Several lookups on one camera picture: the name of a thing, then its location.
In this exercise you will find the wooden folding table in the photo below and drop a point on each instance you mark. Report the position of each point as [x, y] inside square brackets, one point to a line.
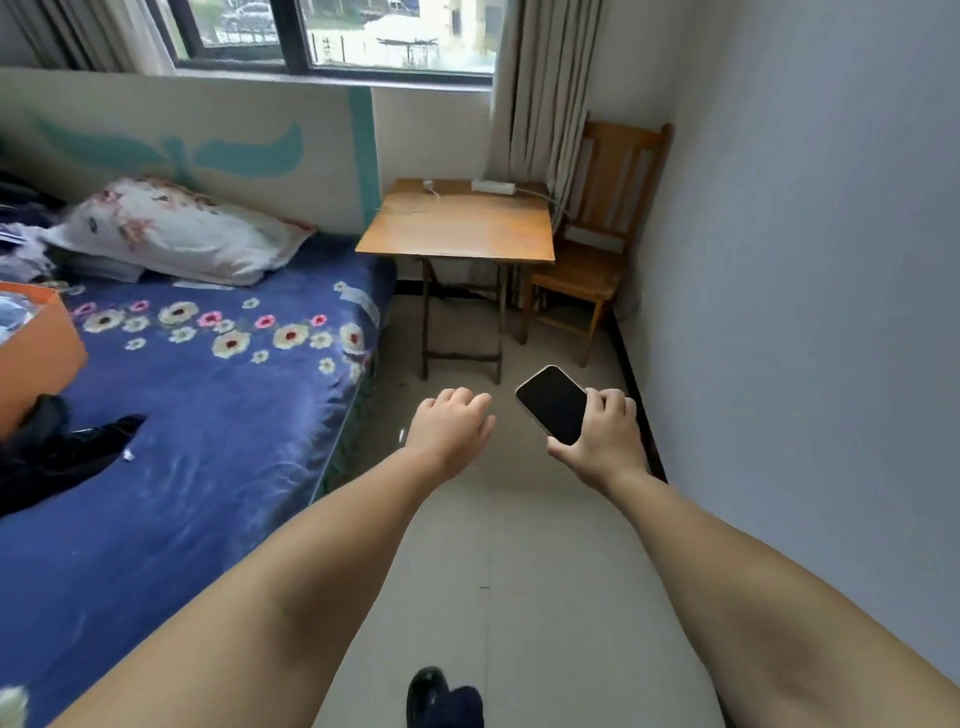
[459, 225]

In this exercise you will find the person's left forearm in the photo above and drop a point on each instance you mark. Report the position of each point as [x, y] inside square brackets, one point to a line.
[262, 607]

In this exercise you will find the black smartphone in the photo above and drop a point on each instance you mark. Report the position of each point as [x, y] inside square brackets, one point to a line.
[553, 403]

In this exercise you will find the blue floral bed sheet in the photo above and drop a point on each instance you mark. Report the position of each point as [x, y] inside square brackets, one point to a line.
[202, 420]

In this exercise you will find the wooden chair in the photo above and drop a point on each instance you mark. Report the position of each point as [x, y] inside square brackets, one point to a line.
[600, 240]

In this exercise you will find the black garment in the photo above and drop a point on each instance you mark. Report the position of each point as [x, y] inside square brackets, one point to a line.
[52, 454]

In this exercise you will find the pile of clothes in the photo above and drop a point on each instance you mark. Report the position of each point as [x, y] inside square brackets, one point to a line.
[26, 225]

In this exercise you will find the person's right thumb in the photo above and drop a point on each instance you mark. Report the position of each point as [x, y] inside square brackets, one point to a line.
[562, 450]

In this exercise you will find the floral white pillow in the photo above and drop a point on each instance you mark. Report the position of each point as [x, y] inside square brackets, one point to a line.
[176, 229]

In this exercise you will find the orange box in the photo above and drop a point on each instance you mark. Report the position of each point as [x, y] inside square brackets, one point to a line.
[34, 352]

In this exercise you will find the dark framed window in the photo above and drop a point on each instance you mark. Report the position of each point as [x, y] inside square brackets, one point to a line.
[330, 34]

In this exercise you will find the person's left fingers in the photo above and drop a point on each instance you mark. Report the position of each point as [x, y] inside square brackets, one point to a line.
[465, 401]

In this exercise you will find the beige curtain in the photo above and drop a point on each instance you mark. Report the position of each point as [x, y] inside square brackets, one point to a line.
[544, 97]

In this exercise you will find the white power strip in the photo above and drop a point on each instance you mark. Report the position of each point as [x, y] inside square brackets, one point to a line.
[493, 187]

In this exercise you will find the person's right forearm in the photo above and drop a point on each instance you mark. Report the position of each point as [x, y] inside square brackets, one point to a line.
[757, 607]

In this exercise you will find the grey curtain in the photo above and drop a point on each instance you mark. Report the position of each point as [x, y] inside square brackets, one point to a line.
[82, 34]

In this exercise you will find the person's left hand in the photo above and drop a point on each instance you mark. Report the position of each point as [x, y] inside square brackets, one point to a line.
[446, 435]

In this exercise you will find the person's black shoe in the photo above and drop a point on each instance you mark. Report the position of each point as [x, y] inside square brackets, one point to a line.
[426, 697]

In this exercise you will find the person's right hand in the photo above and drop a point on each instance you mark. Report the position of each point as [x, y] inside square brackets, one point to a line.
[604, 450]

